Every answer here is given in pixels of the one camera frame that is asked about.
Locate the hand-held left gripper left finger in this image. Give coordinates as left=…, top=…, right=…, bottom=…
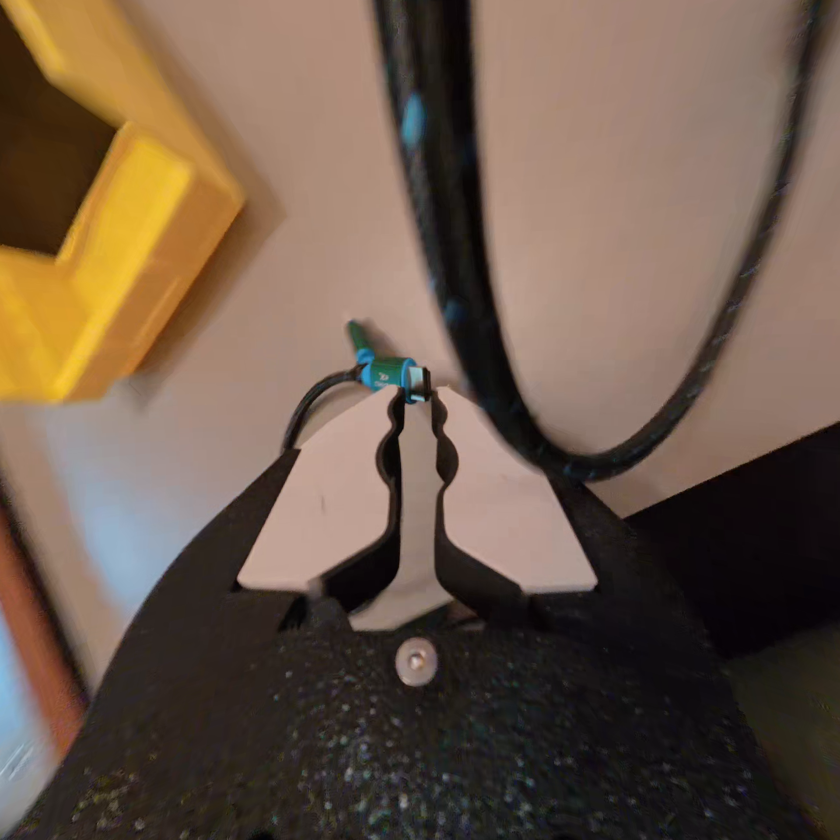
left=235, top=386, right=403, bottom=614

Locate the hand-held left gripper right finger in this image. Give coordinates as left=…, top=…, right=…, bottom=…
left=433, top=386, right=599, bottom=614

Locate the thin black cable green plug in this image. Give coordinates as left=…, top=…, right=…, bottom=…
left=282, top=320, right=434, bottom=454

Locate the black braided cable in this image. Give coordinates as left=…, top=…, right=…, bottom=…
left=371, top=0, right=828, bottom=483

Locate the grey desk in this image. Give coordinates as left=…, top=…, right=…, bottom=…
left=0, top=0, right=840, bottom=697

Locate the black flat object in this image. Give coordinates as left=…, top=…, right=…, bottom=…
left=623, top=423, right=840, bottom=660

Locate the yellow plastic bin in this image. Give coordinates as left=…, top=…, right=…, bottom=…
left=0, top=0, right=247, bottom=403

